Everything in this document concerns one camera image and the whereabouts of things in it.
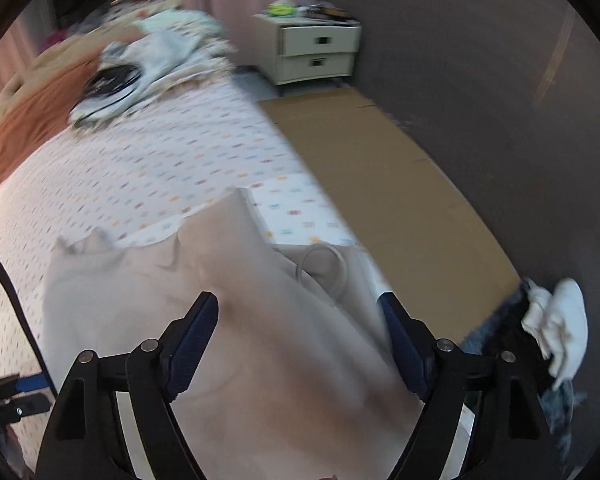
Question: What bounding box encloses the crumpled light cloth pile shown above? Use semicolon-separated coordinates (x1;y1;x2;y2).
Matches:
70;10;238;126

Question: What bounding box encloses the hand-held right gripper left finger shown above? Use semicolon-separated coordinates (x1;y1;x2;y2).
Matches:
35;291;220;480

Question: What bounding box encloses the large beige garment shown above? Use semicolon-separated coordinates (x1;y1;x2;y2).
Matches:
42;187;466;480

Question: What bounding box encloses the white floral bed sheet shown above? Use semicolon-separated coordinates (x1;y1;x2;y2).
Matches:
0;77;396;466

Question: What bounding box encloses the cream nightstand drawer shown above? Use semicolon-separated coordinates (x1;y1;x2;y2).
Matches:
284;25;361;56
279;52;356;81

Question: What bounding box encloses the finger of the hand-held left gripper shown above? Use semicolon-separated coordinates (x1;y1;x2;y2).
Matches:
10;377;52;417

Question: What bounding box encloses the cream nightstand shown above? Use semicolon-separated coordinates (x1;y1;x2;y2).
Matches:
252;7;363;86

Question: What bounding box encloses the flat cardboard sheet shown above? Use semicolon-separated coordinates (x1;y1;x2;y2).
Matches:
257;87;523;346

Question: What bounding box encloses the brown blanket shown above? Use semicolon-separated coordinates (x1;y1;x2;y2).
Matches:
0;67;101;201

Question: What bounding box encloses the white cloth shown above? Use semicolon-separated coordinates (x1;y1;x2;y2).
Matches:
522;279;588;391

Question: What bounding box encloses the dark clutter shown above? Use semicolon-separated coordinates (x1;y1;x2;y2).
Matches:
292;1;362;27

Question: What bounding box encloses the dark fuzzy cloth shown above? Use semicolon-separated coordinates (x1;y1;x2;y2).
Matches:
460;280;588;461

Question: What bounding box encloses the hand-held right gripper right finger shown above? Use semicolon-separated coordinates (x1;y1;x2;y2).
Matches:
377;291;563;480

